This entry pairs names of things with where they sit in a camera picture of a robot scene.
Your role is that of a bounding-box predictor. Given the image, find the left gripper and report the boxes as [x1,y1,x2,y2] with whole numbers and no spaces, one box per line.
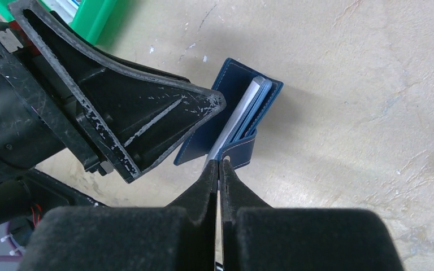
[0,21,102,229]

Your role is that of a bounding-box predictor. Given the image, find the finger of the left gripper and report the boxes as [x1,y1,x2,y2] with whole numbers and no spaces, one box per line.
[8,1,226,183]

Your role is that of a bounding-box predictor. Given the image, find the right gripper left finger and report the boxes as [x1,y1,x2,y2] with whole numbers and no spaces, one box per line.
[18,160,219,270]

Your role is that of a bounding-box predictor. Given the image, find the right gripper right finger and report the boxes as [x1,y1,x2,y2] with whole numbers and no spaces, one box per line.
[219,160,403,270]

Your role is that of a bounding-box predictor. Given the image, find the blue leather card holder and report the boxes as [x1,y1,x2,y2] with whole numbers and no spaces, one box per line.
[173,58,284,169]

